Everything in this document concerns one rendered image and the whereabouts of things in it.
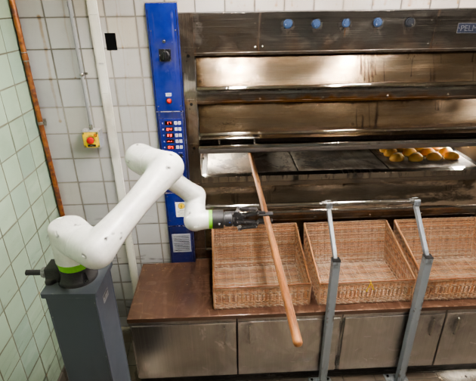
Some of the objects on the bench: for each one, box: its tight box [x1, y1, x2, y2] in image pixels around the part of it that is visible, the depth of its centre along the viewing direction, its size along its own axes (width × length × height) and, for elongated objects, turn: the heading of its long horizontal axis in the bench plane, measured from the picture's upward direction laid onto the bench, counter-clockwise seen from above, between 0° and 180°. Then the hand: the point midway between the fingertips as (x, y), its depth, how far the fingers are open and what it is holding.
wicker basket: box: [394, 217, 476, 300], centre depth 243 cm, size 49×56×28 cm
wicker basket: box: [211, 222, 312, 310], centre depth 239 cm, size 49×56×28 cm
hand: (265, 217), depth 193 cm, fingers closed on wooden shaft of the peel, 3 cm apart
